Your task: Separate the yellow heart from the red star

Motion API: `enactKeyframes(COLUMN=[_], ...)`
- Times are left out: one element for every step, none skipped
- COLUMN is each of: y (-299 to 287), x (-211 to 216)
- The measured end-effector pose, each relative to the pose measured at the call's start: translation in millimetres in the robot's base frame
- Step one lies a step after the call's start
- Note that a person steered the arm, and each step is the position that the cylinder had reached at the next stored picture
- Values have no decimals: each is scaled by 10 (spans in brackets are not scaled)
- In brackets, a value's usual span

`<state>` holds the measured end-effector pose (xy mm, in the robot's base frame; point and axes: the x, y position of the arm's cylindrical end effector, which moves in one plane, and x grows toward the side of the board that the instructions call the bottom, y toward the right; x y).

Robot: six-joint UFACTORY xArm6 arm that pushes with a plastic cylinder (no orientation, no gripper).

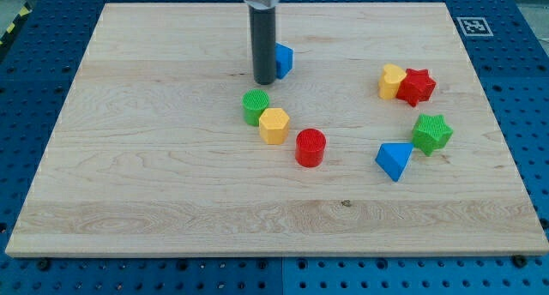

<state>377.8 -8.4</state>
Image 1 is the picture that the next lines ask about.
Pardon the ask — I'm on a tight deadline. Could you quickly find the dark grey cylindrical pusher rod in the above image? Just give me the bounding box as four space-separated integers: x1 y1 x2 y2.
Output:
249 6 276 85

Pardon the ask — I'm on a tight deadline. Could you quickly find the yellow heart block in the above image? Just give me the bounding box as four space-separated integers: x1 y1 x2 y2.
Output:
378 63 407 99

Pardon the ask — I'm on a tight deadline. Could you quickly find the red star block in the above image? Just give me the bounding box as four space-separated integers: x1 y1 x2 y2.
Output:
396 69 437 107

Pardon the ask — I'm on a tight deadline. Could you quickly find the green star block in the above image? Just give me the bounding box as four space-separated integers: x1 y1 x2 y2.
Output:
412 113 454 156

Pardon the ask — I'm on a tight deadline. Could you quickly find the blue cube block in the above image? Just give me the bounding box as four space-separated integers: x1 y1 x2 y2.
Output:
275 43 293 79

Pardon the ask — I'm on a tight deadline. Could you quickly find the green cylinder block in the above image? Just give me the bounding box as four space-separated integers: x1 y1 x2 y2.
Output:
242 89 270 126

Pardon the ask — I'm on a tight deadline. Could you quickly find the yellow hexagon block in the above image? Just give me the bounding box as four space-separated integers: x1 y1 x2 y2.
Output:
259 108 290 145

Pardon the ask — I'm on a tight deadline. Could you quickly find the red cylinder block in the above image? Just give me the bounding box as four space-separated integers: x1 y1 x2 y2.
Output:
295 129 327 167

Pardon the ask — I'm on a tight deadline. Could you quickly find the light wooden board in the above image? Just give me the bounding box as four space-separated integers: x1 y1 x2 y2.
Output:
6 3 548 258

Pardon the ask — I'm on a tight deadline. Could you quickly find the blue triangle block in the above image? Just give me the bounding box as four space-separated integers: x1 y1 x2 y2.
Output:
375 142 413 182

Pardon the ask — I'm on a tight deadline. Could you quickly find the white fiducial marker tag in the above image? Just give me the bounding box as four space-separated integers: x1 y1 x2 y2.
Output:
456 16 493 37

